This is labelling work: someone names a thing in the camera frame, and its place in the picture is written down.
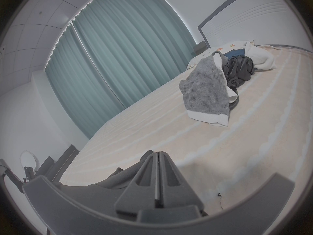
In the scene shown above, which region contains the white printed pillow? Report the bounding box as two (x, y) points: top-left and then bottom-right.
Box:
(186, 40), (255, 70)

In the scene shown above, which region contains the black T-shirt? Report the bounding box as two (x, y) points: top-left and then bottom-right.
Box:
(59, 150), (157, 191)

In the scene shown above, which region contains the blue-green curtain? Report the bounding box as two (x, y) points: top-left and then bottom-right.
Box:
(71, 0), (199, 108)
(44, 21), (126, 139)

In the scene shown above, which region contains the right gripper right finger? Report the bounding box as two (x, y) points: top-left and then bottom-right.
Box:
(158, 151), (204, 213)

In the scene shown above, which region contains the bed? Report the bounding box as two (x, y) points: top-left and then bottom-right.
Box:
(57, 0), (313, 217)

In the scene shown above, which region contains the grey bedside table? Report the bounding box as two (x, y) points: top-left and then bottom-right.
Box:
(193, 41), (207, 56)

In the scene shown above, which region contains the pile of clothes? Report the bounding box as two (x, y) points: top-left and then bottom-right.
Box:
(179, 40), (277, 127)

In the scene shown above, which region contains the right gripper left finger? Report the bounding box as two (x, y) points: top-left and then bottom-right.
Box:
(115, 151), (159, 215)

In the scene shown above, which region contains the white ring lamp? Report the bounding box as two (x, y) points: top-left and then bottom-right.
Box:
(19, 150), (40, 174)

